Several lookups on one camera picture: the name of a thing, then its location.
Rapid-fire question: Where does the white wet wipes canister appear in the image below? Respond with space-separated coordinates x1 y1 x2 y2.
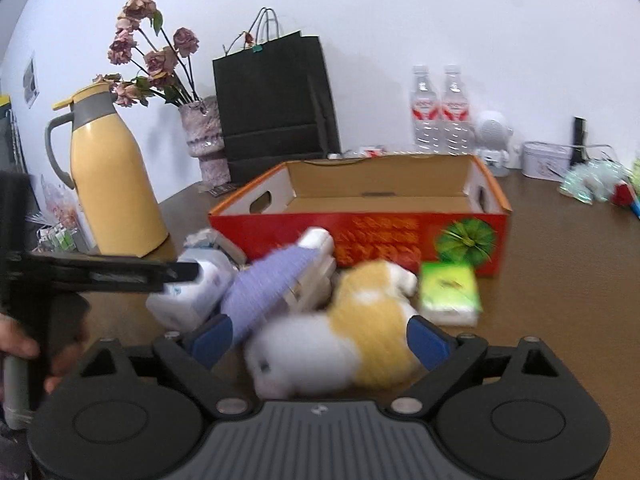
146 247 236 333

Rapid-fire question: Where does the white yellow plush toy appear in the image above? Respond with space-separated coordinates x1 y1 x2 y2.
244 260 419 400

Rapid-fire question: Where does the purple towel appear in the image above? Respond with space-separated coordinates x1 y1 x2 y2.
220 245 319 344

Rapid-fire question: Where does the white package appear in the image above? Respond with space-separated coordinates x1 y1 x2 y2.
283 226 336 313

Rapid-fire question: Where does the person's left hand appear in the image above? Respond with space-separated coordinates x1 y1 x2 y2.
0 292 91 395

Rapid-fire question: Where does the green tissue pack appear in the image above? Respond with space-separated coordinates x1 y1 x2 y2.
419 262 482 327

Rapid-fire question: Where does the yellow thermos jug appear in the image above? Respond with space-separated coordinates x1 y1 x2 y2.
44 82 168 257

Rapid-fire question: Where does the red orange cardboard box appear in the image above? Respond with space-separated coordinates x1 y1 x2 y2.
208 154 512 276

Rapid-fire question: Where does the small dark card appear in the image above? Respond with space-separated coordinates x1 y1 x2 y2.
207 182 236 197

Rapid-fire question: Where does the lying water bottle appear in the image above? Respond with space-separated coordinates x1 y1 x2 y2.
326 144 422 160

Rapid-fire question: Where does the right standing water bottle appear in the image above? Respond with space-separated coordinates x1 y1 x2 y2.
440 65 473 155

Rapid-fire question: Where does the standing water bottle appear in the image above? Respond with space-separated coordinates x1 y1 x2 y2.
440 65 473 155
411 65 442 153

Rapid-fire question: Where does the left standing water bottle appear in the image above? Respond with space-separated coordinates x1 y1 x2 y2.
411 65 442 153

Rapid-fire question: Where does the white oval tin box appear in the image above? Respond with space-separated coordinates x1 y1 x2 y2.
521 141 573 182

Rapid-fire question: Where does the white astronaut speaker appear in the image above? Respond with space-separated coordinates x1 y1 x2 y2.
474 110 513 178

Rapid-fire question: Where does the pink textured vase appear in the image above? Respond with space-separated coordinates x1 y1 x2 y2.
179 96 231 188

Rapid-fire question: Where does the iridescent cellophane wrap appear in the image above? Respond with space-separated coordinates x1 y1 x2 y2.
559 159 628 205

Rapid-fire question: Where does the red small object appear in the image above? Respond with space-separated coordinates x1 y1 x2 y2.
610 181 636 207

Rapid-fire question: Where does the dried pink rose bouquet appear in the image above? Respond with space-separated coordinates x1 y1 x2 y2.
94 0 200 107

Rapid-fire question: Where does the black paper shopping bag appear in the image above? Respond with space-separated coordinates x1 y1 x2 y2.
213 6 342 184

